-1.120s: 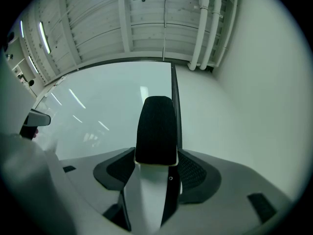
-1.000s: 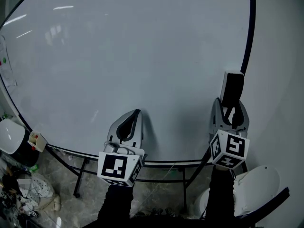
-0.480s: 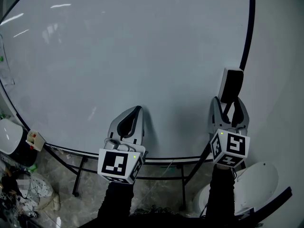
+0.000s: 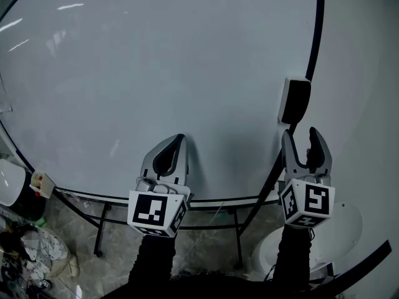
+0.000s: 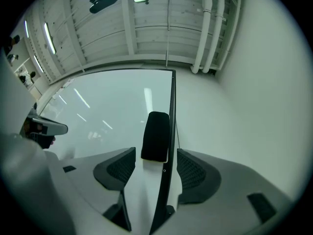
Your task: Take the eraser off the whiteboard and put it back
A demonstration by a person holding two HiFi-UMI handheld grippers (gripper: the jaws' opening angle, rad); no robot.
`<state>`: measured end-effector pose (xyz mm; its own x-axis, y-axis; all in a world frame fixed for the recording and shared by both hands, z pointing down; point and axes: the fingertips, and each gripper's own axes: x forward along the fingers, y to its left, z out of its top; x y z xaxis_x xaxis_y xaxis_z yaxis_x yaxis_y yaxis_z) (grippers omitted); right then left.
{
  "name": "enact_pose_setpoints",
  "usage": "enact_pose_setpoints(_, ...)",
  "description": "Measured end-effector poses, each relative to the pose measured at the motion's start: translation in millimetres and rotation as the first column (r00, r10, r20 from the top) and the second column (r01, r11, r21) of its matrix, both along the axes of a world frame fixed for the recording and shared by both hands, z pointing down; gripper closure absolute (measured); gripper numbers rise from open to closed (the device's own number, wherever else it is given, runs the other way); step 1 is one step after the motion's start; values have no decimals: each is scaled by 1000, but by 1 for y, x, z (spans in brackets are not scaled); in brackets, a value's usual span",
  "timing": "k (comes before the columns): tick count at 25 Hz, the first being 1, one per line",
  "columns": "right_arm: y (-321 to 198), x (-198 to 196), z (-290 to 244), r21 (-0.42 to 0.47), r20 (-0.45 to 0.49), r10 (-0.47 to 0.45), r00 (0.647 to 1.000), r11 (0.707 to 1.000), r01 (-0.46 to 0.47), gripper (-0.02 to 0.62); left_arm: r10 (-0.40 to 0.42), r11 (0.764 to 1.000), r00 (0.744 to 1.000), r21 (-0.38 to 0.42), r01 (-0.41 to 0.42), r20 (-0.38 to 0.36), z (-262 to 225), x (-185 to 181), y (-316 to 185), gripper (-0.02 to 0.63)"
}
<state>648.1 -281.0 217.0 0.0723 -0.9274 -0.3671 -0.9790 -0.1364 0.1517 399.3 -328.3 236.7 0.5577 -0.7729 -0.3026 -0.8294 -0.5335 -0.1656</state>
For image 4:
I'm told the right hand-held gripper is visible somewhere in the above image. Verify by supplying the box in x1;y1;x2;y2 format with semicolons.
279;126;336;229

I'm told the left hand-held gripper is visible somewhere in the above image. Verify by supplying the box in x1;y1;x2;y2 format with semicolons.
127;133;192;238

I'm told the black whiteboard eraser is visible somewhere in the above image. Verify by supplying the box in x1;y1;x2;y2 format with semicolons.
277;77;312;125

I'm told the person's right forearm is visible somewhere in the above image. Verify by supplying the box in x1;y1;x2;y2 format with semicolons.
272;224;313;285

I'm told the person's left forearm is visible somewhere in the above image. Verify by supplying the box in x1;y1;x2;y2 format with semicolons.
127;233;178;292

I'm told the white shell chair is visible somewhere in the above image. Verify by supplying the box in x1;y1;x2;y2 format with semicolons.
0;158;48;221
251;202;364;277

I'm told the white marker tray box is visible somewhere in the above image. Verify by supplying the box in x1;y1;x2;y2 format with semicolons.
29;171;56;199

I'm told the person's dark clothing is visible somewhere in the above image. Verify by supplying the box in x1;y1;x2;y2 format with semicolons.
102;268;312;299

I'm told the white whiteboard with black frame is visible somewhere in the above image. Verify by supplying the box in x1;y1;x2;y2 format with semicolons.
0;0;326;270

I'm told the black curved frame bar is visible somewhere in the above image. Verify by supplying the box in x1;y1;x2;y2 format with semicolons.
310;239;392;299

